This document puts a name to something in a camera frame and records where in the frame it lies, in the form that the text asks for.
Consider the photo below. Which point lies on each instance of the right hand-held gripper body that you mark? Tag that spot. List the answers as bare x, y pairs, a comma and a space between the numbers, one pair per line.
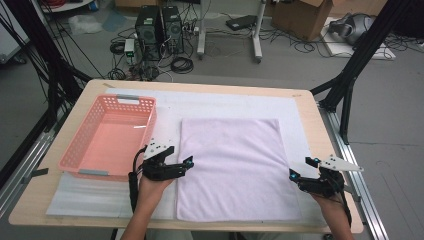
321, 185

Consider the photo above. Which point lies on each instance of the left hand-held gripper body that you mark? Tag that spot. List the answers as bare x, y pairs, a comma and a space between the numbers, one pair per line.
160, 171

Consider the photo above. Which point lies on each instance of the lilac printed towel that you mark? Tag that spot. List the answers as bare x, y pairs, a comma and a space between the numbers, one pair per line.
236, 170

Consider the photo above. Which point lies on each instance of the pink plastic basket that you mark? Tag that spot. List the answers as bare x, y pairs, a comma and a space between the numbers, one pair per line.
113, 143

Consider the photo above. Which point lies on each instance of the person's right hand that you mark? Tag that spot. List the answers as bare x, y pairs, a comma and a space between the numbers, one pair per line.
330, 206

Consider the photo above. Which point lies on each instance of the white grid mat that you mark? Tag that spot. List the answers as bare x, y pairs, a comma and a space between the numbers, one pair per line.
216, 103

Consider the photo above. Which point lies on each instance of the white power box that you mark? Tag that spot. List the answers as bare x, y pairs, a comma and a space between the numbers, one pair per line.
129, 48

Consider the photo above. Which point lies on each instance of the white flat board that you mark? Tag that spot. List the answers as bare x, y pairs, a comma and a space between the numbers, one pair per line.
336, 48

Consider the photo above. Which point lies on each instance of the black computer tower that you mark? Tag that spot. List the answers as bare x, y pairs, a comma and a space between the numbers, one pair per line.
148, 33
173, 30

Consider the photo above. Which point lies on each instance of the white metal stand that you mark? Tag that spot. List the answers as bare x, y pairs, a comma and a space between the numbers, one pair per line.
256, 40

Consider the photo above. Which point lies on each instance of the grey headset device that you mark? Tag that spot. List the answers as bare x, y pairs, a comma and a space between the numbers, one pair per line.
353, 28

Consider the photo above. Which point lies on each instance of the teal floor sheet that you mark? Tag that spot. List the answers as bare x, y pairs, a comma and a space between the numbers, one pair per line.
114, 20

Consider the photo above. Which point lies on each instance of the large cardboard box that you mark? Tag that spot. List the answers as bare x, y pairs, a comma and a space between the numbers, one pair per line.
300, 20

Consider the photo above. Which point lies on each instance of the black flat box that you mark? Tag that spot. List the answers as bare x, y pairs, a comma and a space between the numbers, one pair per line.
240, 22

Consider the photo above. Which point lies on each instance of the clear plastic bag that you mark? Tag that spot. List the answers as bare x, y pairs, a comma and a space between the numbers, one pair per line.
85, 25

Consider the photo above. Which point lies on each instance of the round white table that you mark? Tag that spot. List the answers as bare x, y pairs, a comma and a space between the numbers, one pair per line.
71, 6

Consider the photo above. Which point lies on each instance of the aluminium rail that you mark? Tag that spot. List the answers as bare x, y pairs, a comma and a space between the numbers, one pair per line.
366, 210
26, 166

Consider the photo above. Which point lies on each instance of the grey metal bracket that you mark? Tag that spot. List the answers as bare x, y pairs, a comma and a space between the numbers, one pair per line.
38, 172

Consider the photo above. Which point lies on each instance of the black metal frame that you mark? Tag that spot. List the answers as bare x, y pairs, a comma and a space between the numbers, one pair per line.
43, 50
363, 50

